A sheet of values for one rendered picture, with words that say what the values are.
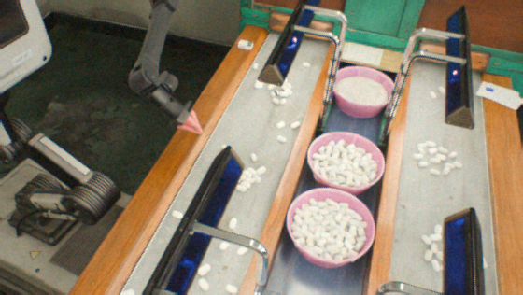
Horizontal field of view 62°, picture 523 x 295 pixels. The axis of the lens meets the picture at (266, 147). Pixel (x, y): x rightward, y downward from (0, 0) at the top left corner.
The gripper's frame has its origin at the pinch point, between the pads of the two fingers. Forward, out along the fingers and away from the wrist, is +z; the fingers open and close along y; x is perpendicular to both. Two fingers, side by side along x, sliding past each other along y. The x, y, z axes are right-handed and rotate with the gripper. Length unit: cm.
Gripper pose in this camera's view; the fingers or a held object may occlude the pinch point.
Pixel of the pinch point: (199, 131)
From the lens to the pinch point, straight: 145.3
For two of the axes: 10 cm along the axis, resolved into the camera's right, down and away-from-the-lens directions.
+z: 7.0, 6.3, 3.5
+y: 2.8, -6.9, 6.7
